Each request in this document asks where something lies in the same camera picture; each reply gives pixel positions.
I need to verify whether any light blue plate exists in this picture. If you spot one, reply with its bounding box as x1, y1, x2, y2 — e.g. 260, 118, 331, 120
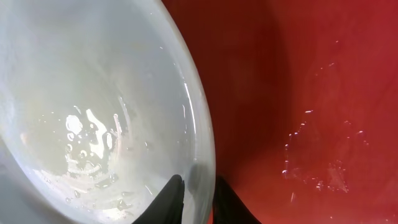
1, 0, 215, 223

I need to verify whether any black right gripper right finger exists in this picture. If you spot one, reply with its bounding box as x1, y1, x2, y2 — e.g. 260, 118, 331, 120
213, 176, 261, 224

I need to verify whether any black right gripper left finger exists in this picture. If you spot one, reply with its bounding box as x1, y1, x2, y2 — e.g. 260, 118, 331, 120
132, 174, 185, 224

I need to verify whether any red plastic tray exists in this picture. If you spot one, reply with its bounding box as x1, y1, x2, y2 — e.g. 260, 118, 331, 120
165, 0, 397, 223

